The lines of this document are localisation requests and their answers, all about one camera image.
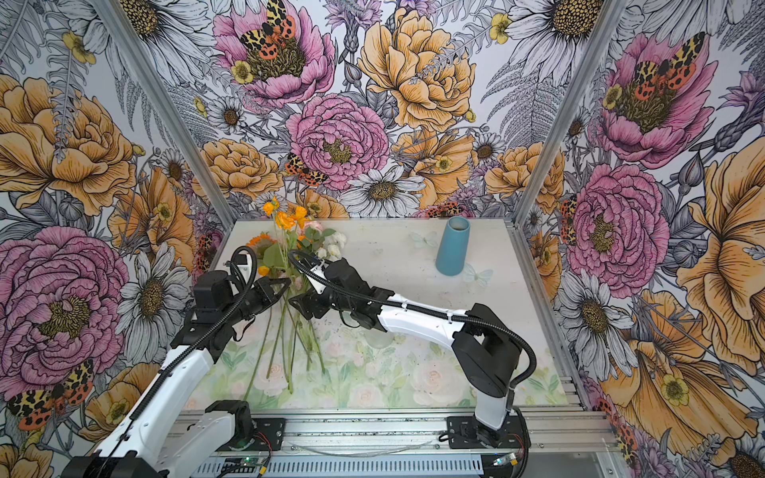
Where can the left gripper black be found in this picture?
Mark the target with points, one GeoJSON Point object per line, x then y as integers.
{"type": "Point", "coordinates": [260, 293]}

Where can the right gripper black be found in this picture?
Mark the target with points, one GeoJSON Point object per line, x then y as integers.
{"type": "Point", "coordinates": [319, 297]}

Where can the orange marigold flower stem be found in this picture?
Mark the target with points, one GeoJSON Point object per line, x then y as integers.
{"type": "Point", "coordinates": [269, 256]}

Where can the yellow orange poppy stem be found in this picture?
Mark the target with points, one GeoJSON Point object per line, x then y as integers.
{"type": "Point", "coordinates": [278, 212]}

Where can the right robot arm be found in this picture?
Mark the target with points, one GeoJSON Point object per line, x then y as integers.
{"type": "Point", "coordinates": [494, 359]}

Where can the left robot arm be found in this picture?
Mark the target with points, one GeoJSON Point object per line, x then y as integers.
{"type": "Point", "coordinates": [137, 448]}

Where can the teal ceramic vase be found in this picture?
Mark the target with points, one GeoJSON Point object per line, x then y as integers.
{"type": "Point", "coordinates": [452, 251]}

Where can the pink white flower bunch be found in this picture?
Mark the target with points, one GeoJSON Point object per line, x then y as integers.
{"type": "Point", "coordinates": [305, 245]}

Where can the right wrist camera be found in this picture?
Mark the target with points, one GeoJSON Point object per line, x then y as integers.
{"type": "Point", "coordinates": [317, 279]}

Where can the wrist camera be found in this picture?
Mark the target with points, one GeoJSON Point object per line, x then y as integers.
{"type": "Point", "coordinates": [241, 265]}
{"type": "Point", "coordinates": [317, 279]}

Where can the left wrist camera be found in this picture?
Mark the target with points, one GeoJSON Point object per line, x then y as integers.
{"type": "Point", "coordinates": [241, 265]}

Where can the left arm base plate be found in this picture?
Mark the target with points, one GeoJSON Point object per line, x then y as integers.
{"type": "Point", "coordinates": [266, 434]}

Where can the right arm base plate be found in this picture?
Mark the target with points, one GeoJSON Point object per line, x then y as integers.
{"type": "Point", "coordinates": [466, 432]}

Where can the aluminium front rail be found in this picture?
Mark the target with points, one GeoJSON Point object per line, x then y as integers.
{"type": "Point", "coordinates": [380, 432]}

